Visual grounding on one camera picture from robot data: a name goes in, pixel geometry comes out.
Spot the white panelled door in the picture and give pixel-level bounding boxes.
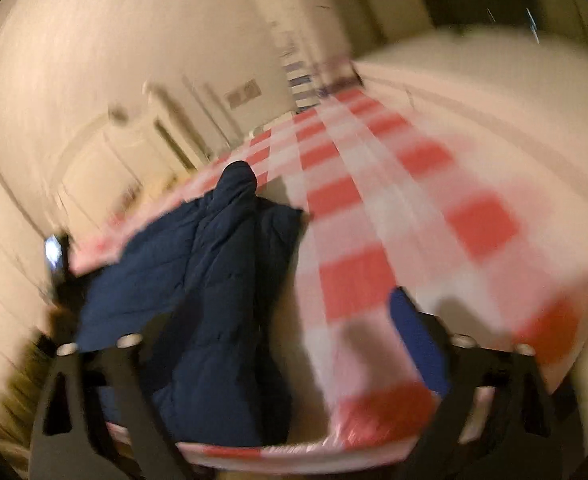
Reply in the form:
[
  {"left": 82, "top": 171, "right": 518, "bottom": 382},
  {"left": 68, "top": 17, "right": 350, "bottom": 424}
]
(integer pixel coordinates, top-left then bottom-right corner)
[{"left": 56, "top": 80, "right": 235, "bottom": 241}]

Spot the red white checked tablecloth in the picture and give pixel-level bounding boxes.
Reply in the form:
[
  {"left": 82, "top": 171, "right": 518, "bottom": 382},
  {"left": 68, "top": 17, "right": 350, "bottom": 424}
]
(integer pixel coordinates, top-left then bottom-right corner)
[{"left": 68, "top": 87, "right": 588, "bottom": 476}]

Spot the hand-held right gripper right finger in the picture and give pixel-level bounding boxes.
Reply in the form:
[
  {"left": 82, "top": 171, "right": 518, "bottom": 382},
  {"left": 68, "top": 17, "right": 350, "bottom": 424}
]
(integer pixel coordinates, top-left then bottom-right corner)
[{"left": 388, "top": 287, "right": 584, "bottom": 480}]

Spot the navy blue puffer jacket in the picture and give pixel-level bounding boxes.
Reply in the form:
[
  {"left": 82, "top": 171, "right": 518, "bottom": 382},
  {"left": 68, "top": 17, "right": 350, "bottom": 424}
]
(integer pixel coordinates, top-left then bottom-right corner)
[{"left": 76, "top": 160, "right": 307, "bottom": 448}]

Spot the blue striped cloth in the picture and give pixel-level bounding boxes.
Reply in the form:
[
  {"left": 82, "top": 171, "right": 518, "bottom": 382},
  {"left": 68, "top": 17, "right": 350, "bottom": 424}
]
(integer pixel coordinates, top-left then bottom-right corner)
[{"left": 283, "top": 57, "right": 327, "bottom": 111}]

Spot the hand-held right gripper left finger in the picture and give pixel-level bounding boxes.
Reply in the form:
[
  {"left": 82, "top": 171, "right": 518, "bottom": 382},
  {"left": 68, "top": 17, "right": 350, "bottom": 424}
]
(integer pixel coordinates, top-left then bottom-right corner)
[{"left": 28, "top": 310, "right": 197, "bottom": 480}]

